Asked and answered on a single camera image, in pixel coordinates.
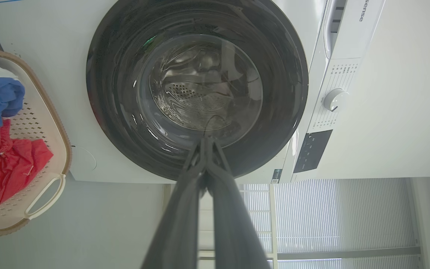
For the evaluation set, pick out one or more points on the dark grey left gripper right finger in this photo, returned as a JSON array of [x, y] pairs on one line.
[[233, 231]]

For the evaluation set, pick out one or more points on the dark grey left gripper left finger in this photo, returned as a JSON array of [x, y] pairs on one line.
[[179, 224]]

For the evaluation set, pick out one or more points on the round black glass washer door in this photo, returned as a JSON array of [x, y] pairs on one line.
[[106, 93]]

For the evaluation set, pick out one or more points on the white front-load washing machine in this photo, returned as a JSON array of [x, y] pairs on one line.
[[50, 30]]

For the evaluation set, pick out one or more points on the small dark corner sticker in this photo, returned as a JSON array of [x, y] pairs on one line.
[[276, 176]]

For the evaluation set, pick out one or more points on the black washer display panel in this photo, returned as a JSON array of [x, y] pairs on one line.
[[312, 151]]

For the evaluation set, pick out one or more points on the round white filter cover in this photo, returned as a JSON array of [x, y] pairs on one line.
[[83, 158]]

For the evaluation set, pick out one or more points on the white window blind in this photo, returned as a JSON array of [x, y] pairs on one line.
[[349, 216]]

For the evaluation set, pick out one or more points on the steel washer drum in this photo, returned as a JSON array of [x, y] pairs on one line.
[[200, 97]]

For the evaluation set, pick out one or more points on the white round program knob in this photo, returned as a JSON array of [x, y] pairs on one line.
[[335, 99]]

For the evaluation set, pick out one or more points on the cream laundry basket brown rim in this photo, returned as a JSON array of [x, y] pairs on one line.
[[47, 123]]

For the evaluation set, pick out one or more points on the white detergent drawer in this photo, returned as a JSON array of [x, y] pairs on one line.
[[335, 26]]

